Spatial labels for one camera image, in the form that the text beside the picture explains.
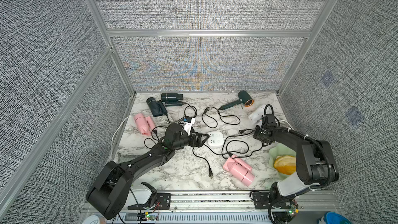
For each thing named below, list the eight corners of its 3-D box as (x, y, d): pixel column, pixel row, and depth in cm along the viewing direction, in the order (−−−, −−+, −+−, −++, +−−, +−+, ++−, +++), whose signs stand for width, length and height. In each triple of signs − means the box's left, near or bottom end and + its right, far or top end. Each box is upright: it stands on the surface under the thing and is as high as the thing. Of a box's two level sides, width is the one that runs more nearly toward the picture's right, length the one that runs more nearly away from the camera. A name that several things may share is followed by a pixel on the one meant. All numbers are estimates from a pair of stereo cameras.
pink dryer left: (143, 138, 96) (141, 134, 93) (134, 119, 105) (132, 115, 101) (157, 130, 99) (156, 126, 96) (147, 113, 108) (146, 109, 105)
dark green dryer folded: (155, 119, 105) (153, 115, 102) (147, 103, 115) (145, 98, 111) (167, 114, 108) (166, 110, 105) (159, 98, 118) (157, 94, 114)
